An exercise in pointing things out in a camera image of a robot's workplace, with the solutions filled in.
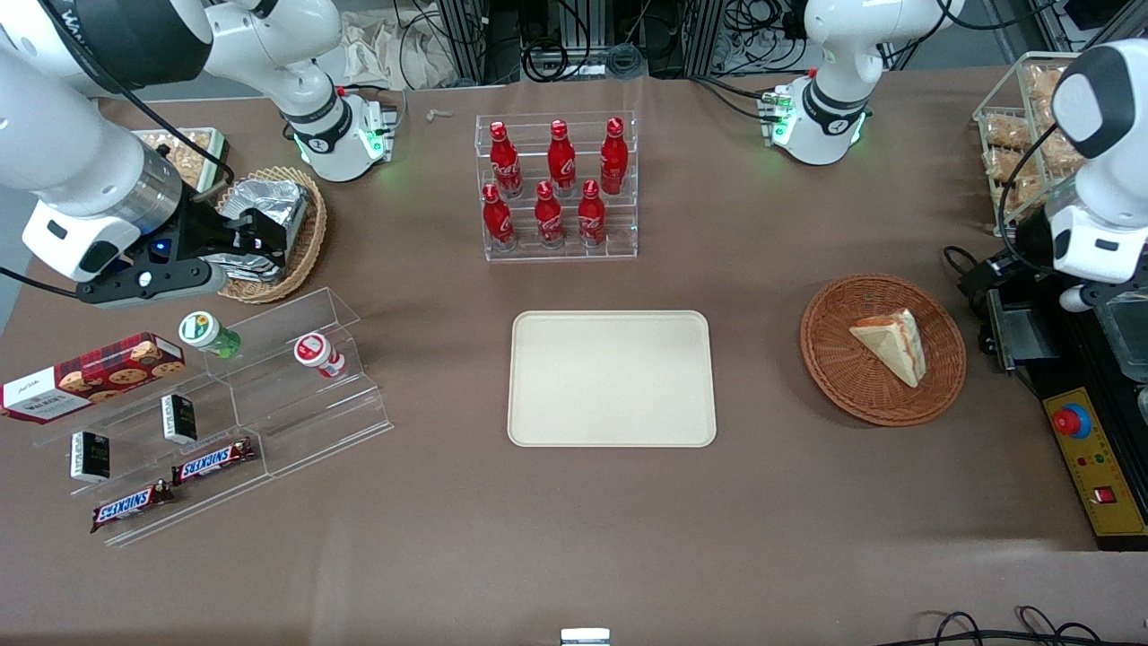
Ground black base cables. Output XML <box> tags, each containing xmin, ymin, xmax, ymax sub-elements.
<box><xmin>689</xmin><ymin>75</ymin><xmax>783</xmax><ymax>123</ymax></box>

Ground Snickers chocolate bar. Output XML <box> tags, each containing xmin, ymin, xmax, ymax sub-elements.
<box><xmin>170</xmin><ymin>437</ymin><xmax>257</xmax><ymax>486</ymax></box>
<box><xmin>90</xmin><ymin>480</ymin><xmax>176</xmax><ymax>535</ymax></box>

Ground silver foil pack stack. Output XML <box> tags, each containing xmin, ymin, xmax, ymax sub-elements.
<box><xmin>220</xmin><ymin>178</ymin><xmax>310</xmax><ymax>284</ymax></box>

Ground green snack cup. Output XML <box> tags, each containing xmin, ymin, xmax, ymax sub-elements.
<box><xmin>178</xmin><ymin>310</ymin><xmax>242</xmax><ymax>360</ymax></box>

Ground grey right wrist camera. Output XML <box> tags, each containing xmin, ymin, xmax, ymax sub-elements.
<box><xmin>76</xmin><ymin>258</ymin><xmax>227</xmax><ymax>311</ymax></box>

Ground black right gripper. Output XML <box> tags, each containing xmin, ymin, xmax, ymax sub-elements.
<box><xmin>121</xmin><ymin>184</ymin><xmax>290</xmax><ymax>275</ymax></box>

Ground clear acrylic tiered snack rack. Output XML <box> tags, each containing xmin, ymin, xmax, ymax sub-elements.
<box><xmin>31</xmin><ymin>287</ymin><xmax>396</xmax><ymax>548</ymax></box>

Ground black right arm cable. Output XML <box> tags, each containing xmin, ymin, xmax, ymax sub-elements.
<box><xmin>36</xmin><ymin>0</ymin><xmax>236</xmax><ymax>185</ymax></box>

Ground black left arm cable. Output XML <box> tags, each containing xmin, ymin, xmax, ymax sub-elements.
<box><xmin>996</xmin><ymin>121</ymin><xmax>1065</xmax><ymax>263</ymax></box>

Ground clear plastic box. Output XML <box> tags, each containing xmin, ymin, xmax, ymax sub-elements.
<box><xmin>1099</xmin><ymin>296</ymin><xmax>1148</xmax><ymax>387</ymax></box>

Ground clear acrylic bottle rack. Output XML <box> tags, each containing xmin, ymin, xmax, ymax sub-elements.
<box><xmin>475</xmin><ymin>111</ymin><xmax>639</xmax><ymax>263</ymax></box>

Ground red Coca-Cola aluminium bottle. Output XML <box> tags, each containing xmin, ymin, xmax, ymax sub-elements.
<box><xmin>548</xmin><ymin>118</ymin><xmax>578</xmax><ymax>196</ymax></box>
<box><xmin>600</xmin><ymin>117</ymin><xmax>628</xmax><ymax>196</ymax></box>
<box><xmin>535</xmin><ymin>180</ymin><xmax>566</xmax><ymax>249</ymax></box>
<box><xmin>490</xmin><ymin>121</ymin><xmax>524</xmax><ymax>198</ymax></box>
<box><xmin>482</xmin><ymin>183</ymin><xmax>517</xmax><ymax>250</ymax></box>
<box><xmin>578</xmin><ymin>179</ymin><xmax>608</xmax><ymax>248</ymax></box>

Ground cream plastic tray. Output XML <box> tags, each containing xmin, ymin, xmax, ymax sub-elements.
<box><xmin>509</xmin><ymin>310</ymin><xmax>718</xmax><ymax>448</ymax></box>

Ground aluminium frame with cables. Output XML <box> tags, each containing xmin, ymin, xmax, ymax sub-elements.
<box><xmin>435</xmin><ymin>0</ymin><xmax>808</xmax><ymax>86</ymax></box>

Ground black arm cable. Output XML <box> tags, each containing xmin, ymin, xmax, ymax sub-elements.
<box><xmin>996</xmin><ymin>121</ymin><xmax>1065</xmax><ymax>263</ymax></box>
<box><xmin>36</xmin><ymin>0</ymin><xmax>236</xmax><ymax>185</ymax></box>

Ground red snack cup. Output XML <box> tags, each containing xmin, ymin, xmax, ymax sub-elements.
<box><xmin>293</xmin><ymin>332</ymin><xmax>346</xmax><ymax>380</ymax></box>

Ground black yellow emergency stop box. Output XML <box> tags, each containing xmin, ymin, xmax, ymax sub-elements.
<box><xmin>1022</xmin><ymin>305</ymin><xmax>1148</xmax><ymax>550</ymax></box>

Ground beige cloth bag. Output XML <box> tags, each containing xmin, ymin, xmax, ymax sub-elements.
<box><xmin>336</xmin><ymin>13</ymin><xmax>458</xmax><ymax>91</ymax></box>

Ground black cable bundle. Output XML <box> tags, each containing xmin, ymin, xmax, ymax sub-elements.
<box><xmin>897</xmin><ymin>607</ymin><xmax>1148</xmax><ymax>646</ymax></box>

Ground small black white box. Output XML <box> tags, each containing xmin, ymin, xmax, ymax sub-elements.
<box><xmin>161</xmin><ymin>393</ymin><xmax>198</xmax><ymax>445</ymax></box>
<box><xmin>70</xmin><ymin>431</ymin><xmax>111</xmax><ymax>484</ymax></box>

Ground red tartan cookie box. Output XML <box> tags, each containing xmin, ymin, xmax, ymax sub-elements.
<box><xmin>0</xmin><ymin>332</ymin><xmax>187</xmax><ymax>424</ymax></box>

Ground clear bin of snack bags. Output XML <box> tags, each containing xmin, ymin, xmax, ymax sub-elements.
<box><xmin>973</xmin><ymin>52</ymin><xmax>1106</xmax><ymax>239</ymax></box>

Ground brown round wicker basket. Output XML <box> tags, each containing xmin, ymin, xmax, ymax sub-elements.
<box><xmin>800</xmin><ymin>274</ymin><xmax>968</xmax><ymax>427</ymax></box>

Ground triangle sandwich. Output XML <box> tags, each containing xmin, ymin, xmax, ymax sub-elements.
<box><xmin>848</xmin><ymin>308</ymin><xmax>926</xmax><ymax>388</ymax></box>

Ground clear box of biscuits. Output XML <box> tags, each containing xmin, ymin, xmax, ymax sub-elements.
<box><xmin>130</xmin><ymin>127</ymin><xmax>230</xmax><ymax>194</ymax></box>

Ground light tan wicker basket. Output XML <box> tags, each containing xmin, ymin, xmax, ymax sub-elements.
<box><xmin>215</xmin><ymin>166</ymin><xmax>328</xmax><ymax>304</ymax></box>

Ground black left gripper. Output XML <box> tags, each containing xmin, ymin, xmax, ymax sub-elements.
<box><xmin>982</xmin><ymin>220</ymin><xmax>1065</xmax><ymax>293</ymax></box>

